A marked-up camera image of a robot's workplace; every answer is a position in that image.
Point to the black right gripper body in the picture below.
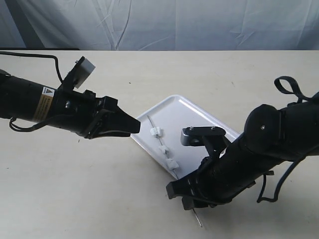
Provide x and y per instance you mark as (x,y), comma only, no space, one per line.
(200,189)

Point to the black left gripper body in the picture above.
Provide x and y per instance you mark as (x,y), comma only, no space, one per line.
(83,113)

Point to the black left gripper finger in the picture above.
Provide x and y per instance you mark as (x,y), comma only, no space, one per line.
(109,133)
(115,120)

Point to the white marshmallow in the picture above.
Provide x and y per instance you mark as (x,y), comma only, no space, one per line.
(156,132)
(164,149)
(172,164)

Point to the thin metal skewer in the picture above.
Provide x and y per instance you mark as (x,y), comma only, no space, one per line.
(161,143)

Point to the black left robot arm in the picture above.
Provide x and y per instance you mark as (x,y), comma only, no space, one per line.
(30,106)

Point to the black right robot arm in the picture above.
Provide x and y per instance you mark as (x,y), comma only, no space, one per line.
(270,137)

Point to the white rectangular plastic tray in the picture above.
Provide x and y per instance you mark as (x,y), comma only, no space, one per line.
(173,114)

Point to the white wrinkled backdrop curtain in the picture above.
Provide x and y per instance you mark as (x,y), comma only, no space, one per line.
(160,25)

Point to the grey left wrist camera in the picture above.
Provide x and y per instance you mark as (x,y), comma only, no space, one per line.
(78,74)

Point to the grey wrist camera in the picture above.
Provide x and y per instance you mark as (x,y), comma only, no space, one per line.
(78,74)
(211,137)

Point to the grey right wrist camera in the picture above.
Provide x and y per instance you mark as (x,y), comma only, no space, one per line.
(211,137)

